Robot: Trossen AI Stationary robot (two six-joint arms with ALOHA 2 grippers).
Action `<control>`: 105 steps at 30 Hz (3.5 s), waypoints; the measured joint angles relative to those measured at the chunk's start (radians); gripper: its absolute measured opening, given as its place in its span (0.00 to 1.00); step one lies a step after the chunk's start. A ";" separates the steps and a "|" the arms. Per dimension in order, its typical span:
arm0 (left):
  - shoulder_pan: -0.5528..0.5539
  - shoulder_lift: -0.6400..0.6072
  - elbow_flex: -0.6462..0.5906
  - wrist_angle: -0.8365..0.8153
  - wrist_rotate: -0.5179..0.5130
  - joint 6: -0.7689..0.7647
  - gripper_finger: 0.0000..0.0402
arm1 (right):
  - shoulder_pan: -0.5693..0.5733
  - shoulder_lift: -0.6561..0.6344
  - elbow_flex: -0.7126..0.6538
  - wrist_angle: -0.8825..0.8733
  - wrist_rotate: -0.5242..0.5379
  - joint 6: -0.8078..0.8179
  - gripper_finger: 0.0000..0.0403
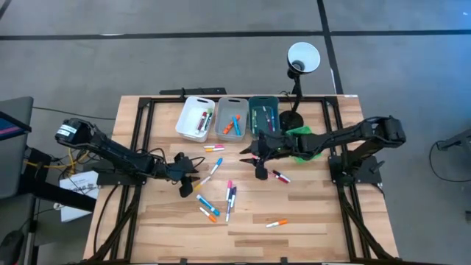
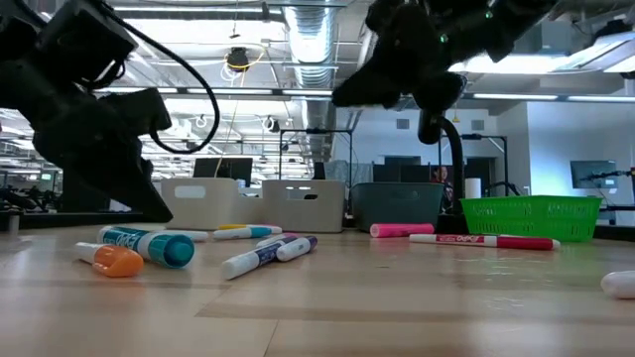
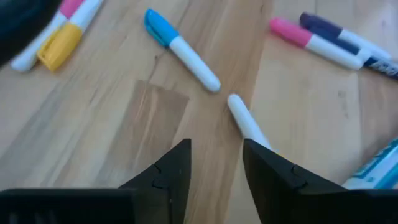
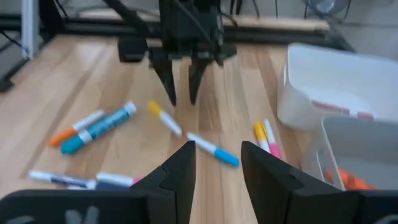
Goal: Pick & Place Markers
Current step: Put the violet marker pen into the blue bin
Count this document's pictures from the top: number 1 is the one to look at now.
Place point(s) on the orange cap white marker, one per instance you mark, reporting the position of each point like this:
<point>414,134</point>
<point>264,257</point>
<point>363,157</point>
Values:
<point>208,214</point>
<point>276,223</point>

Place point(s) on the white paper sheet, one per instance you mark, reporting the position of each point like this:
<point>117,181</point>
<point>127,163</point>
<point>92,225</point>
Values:
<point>79,180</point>

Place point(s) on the black power strip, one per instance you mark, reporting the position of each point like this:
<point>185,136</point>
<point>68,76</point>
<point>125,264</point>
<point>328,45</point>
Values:
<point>198,91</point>

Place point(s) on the dark teal plastic bin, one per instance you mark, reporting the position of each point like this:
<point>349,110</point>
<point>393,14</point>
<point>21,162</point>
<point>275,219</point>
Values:
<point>260,125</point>

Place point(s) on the dark monitor with coloured screen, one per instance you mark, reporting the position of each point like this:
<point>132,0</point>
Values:
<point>9,127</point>

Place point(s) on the black computer mouse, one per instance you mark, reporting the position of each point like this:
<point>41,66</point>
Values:
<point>11,246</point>

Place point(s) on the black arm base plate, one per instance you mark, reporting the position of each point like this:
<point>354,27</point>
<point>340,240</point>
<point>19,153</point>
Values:
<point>364,167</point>
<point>121,180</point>

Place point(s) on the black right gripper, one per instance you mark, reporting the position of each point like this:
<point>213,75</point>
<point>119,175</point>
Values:
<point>276,145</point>

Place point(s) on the black stand leg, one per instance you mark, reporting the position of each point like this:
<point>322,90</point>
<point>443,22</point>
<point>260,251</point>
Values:
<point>55,191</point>

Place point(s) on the yellow cap white marker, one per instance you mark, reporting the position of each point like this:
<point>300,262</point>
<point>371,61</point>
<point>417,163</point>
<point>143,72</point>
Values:
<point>202,183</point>

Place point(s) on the grey table leg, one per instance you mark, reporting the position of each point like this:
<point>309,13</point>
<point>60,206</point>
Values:
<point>460,139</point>

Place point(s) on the dark red fat marker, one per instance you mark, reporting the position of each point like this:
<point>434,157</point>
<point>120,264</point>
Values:
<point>201,121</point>

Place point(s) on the teal fat marker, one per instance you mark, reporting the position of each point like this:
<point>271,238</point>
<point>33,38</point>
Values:
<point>208,205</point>

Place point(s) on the red thin marker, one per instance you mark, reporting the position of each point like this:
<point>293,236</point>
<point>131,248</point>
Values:
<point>278,178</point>

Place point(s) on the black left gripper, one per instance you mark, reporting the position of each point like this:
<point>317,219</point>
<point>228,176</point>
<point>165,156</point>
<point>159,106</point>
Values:
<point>180,171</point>

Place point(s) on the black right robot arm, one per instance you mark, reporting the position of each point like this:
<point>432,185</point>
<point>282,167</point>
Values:
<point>342,134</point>

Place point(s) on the grey plastic bin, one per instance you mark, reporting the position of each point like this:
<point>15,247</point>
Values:
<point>228,108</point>

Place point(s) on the light blue cap white marker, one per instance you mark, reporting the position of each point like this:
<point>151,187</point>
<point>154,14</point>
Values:
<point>216,166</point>

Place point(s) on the orange-yellow cap white marker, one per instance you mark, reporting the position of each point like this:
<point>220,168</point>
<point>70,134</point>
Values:
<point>214,149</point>

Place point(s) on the green plastic mesh basket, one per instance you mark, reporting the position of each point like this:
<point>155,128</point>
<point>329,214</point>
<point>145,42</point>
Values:
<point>303,130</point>

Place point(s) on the black gooseneck desk lamp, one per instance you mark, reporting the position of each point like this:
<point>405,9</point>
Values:
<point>290,119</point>

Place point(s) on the orange highlighter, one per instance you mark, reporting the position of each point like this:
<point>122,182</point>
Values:
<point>230,125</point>

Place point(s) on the green thin marker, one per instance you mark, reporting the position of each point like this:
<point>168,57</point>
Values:
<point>255,117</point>

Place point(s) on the maroon thin marker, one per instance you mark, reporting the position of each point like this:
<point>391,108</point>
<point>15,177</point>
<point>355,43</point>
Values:
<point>269,123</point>

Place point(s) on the blue thin marker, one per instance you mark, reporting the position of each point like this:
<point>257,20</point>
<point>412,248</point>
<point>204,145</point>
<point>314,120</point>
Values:
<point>273,117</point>

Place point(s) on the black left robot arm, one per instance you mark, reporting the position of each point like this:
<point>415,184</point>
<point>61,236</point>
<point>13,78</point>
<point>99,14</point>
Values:
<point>121,156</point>

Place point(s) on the purple cap white marker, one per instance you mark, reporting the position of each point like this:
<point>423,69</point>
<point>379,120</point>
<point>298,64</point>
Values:
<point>233,197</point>
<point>228,211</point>

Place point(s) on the light blue highlighter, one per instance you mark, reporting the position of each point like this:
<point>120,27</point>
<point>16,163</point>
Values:
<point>236,126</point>

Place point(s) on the black cap white marker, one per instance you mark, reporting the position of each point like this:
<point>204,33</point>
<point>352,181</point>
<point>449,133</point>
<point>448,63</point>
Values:
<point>281,175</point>

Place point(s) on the black aluminium table frame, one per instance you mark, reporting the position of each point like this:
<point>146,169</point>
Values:
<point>143,103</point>

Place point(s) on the white plastic bin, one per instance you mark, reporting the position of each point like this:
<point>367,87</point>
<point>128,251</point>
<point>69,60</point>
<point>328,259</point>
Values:
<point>189,117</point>

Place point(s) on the pink cap white marker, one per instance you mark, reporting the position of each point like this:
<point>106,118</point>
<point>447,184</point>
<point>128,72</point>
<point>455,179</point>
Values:
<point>214,146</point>
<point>229,187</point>

